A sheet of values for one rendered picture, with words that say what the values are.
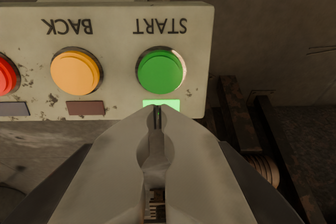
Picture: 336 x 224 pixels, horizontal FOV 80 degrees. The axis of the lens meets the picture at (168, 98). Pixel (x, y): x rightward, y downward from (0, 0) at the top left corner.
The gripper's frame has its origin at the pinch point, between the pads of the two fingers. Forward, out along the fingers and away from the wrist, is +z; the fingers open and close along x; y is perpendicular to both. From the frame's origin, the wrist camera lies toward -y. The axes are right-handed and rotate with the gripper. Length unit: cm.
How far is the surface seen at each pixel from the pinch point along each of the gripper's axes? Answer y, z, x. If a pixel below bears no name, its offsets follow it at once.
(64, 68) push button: -0.7, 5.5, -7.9
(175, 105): 3.6, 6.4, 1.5
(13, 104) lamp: 3.3, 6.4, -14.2
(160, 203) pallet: 202, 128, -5
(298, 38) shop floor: 12, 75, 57
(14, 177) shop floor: 154, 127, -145
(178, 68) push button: -0.6, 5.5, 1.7
